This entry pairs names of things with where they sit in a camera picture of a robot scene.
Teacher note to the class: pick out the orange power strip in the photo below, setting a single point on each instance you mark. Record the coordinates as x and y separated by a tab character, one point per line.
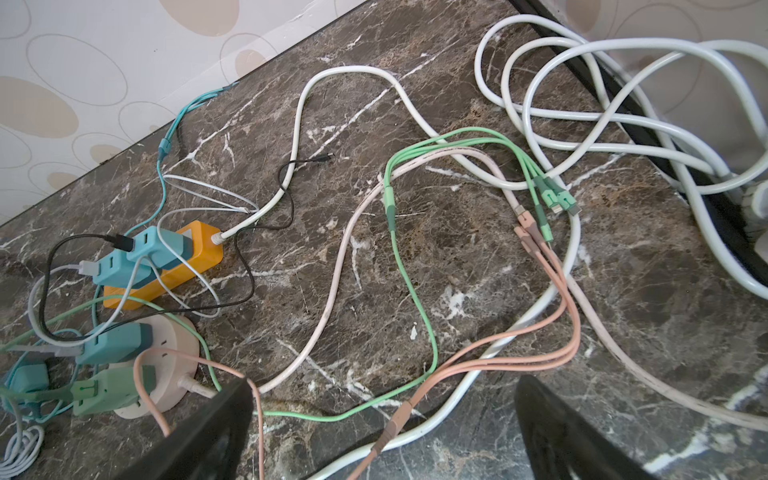
206	255

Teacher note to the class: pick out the mint green plug adapter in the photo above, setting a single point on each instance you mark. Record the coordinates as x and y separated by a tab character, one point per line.
109	390

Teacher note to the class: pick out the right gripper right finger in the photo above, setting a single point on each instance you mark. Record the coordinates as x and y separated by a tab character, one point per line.
561	444

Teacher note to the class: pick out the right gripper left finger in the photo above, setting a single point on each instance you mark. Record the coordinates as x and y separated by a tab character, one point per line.
207	445

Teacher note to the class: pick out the teal plug adapter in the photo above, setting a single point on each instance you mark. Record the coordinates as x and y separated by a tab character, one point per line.
116	346
115	270
29	378
165	249

